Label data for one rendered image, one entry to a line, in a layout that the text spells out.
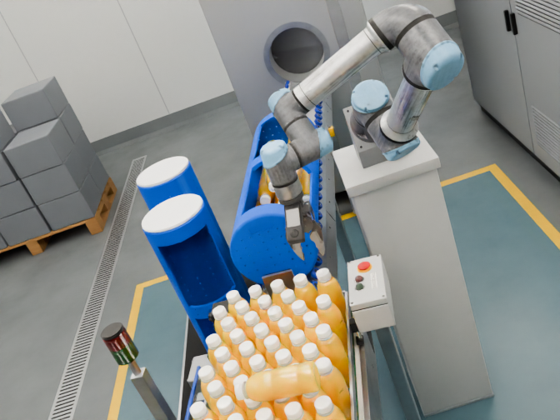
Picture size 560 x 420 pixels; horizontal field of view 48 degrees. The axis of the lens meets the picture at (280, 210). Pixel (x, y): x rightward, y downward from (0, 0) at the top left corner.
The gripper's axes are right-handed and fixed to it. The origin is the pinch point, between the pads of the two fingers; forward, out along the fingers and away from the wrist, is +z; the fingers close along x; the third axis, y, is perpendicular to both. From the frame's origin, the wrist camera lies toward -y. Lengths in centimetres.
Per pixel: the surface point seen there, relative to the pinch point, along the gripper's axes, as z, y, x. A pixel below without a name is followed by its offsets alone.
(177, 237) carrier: 18, 64, 64
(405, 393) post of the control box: 50, -11, -14
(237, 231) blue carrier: -3.9, 17.9, 23.8
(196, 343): 102, 98, 98
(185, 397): 102, 60, 96
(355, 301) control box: 5.8, -17.3, -10.3
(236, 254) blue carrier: 4.3, 17.7, 27.2
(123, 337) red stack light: -8, -28, 49
